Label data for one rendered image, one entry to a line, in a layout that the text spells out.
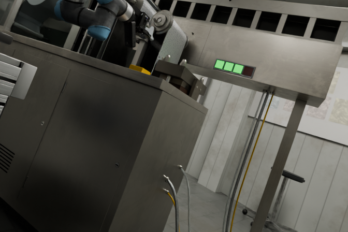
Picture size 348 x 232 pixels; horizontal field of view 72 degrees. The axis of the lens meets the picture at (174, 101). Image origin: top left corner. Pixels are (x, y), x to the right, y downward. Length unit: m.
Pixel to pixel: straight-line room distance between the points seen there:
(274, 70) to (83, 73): 1.03
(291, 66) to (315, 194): 2.19
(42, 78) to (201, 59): 0.93
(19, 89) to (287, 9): 1.42
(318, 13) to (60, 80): 1.43
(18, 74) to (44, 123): 0.65
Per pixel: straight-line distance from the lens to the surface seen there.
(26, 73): 0.70
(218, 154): 3.53
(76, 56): 1.23
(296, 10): 1.64
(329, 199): 3.41
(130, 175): 0.98
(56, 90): 1.31
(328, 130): 3.42
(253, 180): 3.55
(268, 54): 1.51
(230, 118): 3.53
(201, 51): 1.61
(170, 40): 1.40
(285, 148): 1.56
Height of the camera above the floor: 0.78
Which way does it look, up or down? 3 degrees up
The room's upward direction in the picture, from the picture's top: 21 degrees clockwise
